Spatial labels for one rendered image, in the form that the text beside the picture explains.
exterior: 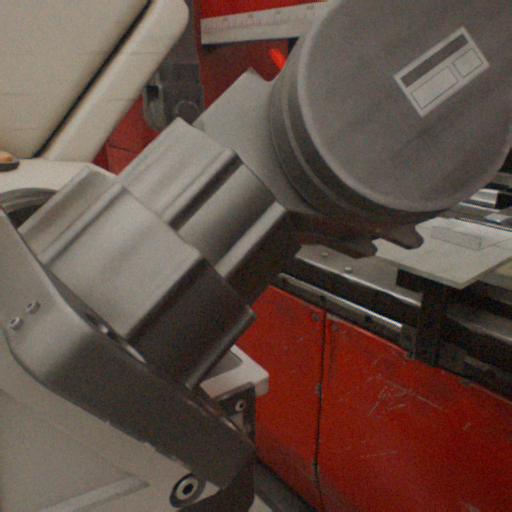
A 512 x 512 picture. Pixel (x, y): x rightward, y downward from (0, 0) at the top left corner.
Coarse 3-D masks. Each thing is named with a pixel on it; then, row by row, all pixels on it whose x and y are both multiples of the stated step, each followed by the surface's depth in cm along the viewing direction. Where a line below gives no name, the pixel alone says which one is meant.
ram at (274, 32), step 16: (208, 0) 124; (224, 0) 120; (240, 0) 115; (256, 0) 111; (272, 0) 107; (288, 0) 104; (304, 0) 101; (320, 0) 97; (208, 16) 126; (208, 32) 128; (224, 32) 123; (240, 32) 118; (256, 32) 114; (272, 32) 110; (288, 32) 106
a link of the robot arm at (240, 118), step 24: (240, 96) 17; (264, 96) 17; (216, 120) 16; (240, 120) 16; (264, 120) 17; (240, 144) 16; (264, 144) 17; (264, 168) 17; (288, 192) 17; (312, 216) 17; (312, 240) 22; (336, 240) 21; (360, 240) 21; (408, 240) 17
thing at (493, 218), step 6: (510, 186) 100; (498, 192) 101; (504, 192) 100; (510, 192) 100; (498, 198) 101; (504, 198) 100; (510, 198) 99; (498, 204) 101; (504, 204) 100; (510, 204) 99; (504, 210) 94; (510, 210) 94; (492, 216) 90; (498, 216) 90; (504, 216) 90; (510, 216) 90; (492, 222) 88; (498, 222) 87; (504, 222) 88
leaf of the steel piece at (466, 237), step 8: (432, 232) 80; (440, 232) 78; (448, 232) 77; (456, 232) 76; (464, 232) 82; (472, 232) 82; (480, 232) 82; (448, 240) 77; (456, 240) 76; (464, 240) 75; (472, 240) 74; (480, 240) 73; (488, 240) 78; (496, 240) 78; (504, 240) 78; (472, 248) 74; (480, 248) 74
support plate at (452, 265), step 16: (432, 224) 87; (448, 224) 87; (464, 224) 87; (384, 240) 78; (432, 240) 79; (384, 256) 72; (400, 256) 72; (416, 256) 72; (432, 256) 72; (448, 256) 72; (464, 256) 72; (480, 256) 72; (496, 256) 72; (416, 272) 68; (432, 272) 66; (448, 272) 66; (464, 272) 66; (480, 272) 66
